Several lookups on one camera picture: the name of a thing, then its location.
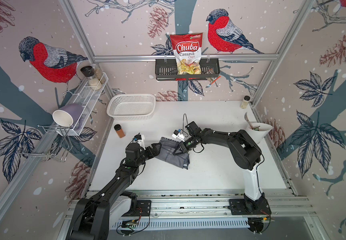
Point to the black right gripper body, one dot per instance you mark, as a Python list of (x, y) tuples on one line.
[(188, 144)]

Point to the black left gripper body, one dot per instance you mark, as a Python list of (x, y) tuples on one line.
[(144, 155)]

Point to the grey plaid pillowcase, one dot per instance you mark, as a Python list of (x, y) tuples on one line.
[(170, 153)]

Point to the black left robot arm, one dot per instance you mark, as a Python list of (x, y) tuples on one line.
[(91, 218)]

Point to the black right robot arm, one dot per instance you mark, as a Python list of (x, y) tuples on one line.
[(246, 154)]

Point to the brown spice jar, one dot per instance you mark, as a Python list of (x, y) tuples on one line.
[(119, 130)]

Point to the white plastic basket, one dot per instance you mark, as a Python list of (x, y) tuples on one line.
[(132, 107)]

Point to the small glass spice bottle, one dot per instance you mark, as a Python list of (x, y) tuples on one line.
[(245, 102)]

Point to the white utensil cup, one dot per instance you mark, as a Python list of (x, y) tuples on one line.
[(258, 131)]

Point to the lilac and white mug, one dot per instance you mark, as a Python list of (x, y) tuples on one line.
[(67, 115)]

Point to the red Chuba chips bag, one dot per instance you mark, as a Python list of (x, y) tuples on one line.
[(187, 52)]

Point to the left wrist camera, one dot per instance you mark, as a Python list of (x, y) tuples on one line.
[(140, 139)]

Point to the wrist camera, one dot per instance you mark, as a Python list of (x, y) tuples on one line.
[(140, 139), (178, 134)]

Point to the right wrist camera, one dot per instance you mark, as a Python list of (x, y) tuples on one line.
[(178, 134)]

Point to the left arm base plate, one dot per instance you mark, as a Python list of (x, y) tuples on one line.
[(139, 208)]

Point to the black wire wall basket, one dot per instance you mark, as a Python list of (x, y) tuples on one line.
[(170, 70)]

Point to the white wire wall shelf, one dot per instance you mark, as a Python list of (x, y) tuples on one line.
[(86, 97)]

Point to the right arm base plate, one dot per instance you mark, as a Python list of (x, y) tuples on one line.
[(239, 207)]

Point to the metal wire mug rack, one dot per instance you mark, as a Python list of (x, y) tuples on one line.
[(46, 142)]

